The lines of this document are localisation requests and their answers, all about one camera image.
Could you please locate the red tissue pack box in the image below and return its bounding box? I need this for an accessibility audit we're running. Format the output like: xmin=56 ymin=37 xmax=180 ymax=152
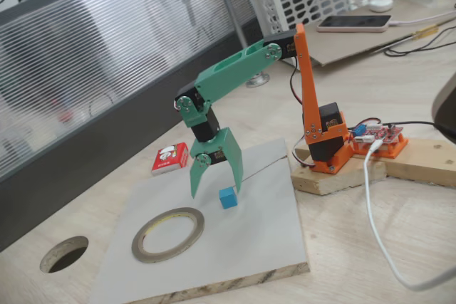
xmin=151 ymin=142 xmax=190 ymax=177

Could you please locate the blue cube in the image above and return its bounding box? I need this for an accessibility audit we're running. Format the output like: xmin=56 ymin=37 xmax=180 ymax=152
xmin=217 ymin=186 xmax=238 ymax=210

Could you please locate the light grey board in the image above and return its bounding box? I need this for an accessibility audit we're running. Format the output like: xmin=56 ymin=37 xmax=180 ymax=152
xmin=88 ymin=137 xmax=310 ymax=304

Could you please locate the round metal foot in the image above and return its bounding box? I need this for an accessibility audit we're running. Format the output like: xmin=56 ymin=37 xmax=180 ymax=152
xmin=244 ymin=71 xmax=271 ymax=88

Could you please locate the wooden base block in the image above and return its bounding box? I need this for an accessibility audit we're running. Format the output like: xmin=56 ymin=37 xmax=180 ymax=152
xmin=291 ymin=147 xmax=388 ymax=196

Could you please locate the ribbed translucent partition panel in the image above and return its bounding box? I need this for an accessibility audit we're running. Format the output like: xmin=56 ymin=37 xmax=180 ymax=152
xmin=0 ymin=0 xmax=264 ymax=252

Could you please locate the red controller circuit board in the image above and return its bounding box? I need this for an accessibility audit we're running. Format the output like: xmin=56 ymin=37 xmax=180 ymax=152
xmin=347 ymin=122 xmax=409 ymax=159

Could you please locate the brown cardboard sheet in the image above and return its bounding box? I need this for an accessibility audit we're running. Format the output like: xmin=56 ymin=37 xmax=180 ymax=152
xmin=298 ymin=0 xmax=456 ymax=68

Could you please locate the pink smartphone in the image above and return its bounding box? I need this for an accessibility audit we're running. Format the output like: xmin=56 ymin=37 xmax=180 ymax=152
xmin=316 ymin=14 xmax=392 ymax=33

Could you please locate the wooden base plank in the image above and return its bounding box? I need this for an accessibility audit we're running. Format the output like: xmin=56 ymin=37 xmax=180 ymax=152
xmin=386 ymin=135 xmax=456 ymax=188

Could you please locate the dark grey rounded object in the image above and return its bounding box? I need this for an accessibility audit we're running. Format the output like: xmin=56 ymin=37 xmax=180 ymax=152
xmin=431 ymin=71 xmax=456 ymax=145

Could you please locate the yellow screwdriver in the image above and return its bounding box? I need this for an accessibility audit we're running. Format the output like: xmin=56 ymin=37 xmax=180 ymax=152
xmin=411 ymin=24 xmax=441 ymax=38

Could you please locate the red white black base wire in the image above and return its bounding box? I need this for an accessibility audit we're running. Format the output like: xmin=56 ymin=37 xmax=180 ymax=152
xmin=292 ymin=140 xmax=316 ymax=170

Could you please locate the grey tape ring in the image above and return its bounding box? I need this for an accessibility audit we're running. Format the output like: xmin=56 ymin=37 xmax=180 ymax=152
xmin=130 ymin=206 xmax=206 ymax=264

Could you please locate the black red arm wire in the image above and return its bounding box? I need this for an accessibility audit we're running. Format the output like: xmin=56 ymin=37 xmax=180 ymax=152
xmin=289 ymin=55 xmax=304 ymax=105

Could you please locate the white usb cable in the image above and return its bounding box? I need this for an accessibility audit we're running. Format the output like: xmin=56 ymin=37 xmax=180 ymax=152
xmin=363 ymin=139 xmax=456 ymax=291

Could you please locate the grey controller cable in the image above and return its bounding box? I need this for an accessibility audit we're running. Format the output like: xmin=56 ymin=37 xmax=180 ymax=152
xmin=390 ymin=120 xmax=456 ymax=137

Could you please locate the black cable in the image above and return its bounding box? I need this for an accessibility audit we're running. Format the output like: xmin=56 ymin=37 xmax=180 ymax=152
xmin=383 ymin=26 xmax=456 ymax=58

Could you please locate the white phone cable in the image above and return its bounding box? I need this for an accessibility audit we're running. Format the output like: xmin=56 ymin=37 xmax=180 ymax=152
xmin=389 ymin=10 xmax=456 ymax=28

